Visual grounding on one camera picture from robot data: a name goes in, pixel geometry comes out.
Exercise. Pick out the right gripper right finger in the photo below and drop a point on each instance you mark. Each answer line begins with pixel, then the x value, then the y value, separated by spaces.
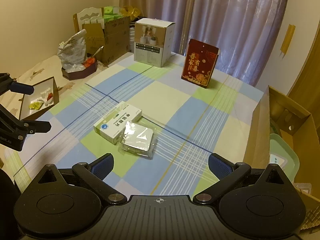
pixel 229 175

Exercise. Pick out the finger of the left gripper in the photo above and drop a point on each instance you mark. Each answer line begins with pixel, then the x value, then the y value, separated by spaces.
pixel 9 84
pixel 9 123

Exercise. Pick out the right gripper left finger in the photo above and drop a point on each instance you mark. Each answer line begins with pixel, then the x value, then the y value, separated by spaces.
pixel 91 177

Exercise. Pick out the green cushioned lid case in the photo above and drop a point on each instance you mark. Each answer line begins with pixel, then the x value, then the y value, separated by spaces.
pixel 284 156

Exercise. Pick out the open brown candy box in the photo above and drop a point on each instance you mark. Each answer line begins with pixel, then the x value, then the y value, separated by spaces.
pixel 44 97

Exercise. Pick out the green white medicine box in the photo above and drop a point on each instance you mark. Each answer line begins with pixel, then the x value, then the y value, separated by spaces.
pixel 111 125

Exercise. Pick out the clear wrapped silver card pack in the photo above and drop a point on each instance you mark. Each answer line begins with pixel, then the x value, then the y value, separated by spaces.
pixel 138 140

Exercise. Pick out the dark snack tray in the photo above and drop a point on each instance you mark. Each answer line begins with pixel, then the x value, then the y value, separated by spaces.
pixel 81 71

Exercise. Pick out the silver crumpled bag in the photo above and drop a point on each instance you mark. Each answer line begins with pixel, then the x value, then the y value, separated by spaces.
pixel 73 51

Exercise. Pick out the large brown cardboard box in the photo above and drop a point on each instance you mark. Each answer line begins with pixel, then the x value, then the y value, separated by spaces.
pixel 284 133

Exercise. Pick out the checkered tablecloth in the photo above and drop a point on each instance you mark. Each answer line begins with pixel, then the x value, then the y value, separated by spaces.
pixel 184 123

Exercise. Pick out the brown storage carton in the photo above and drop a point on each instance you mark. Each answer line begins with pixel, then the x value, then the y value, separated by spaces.
pixel 106 28

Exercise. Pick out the red gift box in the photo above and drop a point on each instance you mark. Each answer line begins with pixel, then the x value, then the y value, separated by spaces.
pixel 200 62

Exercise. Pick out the white product box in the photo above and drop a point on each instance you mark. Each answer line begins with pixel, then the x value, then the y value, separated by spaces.
pixel 153 41

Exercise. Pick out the purple curtain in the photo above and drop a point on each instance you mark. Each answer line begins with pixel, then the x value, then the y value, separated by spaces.
pixel 245 31

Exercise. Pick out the yellow wall hook strip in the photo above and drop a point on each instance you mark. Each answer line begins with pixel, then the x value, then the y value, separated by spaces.
pixel 287 40

